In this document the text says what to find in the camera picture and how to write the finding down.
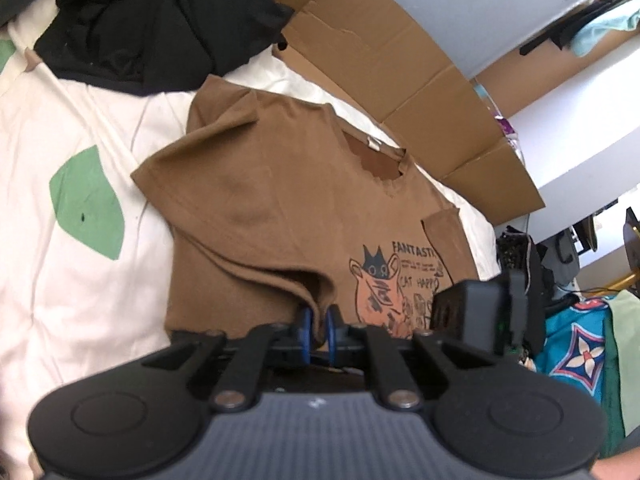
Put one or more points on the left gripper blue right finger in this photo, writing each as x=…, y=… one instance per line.
x=401, y=373

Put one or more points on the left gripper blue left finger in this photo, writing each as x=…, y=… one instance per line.
x=227, y=372

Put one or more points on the brown printed t-shirt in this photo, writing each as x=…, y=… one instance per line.
x=276, y=204

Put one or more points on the black clothes pile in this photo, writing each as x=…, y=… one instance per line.
x=144, y=47

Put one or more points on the black knit garment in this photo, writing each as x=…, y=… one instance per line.
x=519, y=256

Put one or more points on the teal printed garment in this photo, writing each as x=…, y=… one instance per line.
x=580, y=349

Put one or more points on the cream bear print duvet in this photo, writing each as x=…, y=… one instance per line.
x=85, y=260

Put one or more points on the white purple plastic bags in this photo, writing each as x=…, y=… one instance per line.
x=506, y=128

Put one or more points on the hanging black garment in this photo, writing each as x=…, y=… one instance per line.
x=564, y=30

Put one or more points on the brown cardboard sheet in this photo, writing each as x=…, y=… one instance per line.
x=376, y=57

